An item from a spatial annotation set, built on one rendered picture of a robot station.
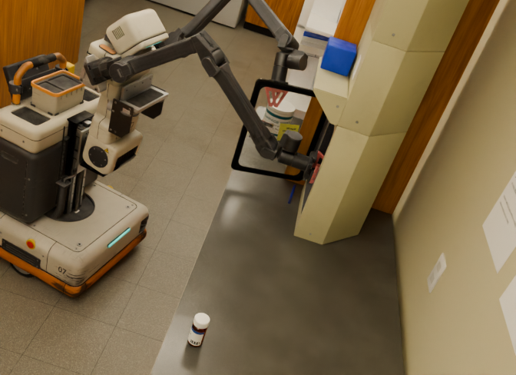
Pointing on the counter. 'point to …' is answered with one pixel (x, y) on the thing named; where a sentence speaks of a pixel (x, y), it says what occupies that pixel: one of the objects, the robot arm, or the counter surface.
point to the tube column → (418, 17)
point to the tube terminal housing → (365, 137)
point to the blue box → (339, 56)
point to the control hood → (331, 92)
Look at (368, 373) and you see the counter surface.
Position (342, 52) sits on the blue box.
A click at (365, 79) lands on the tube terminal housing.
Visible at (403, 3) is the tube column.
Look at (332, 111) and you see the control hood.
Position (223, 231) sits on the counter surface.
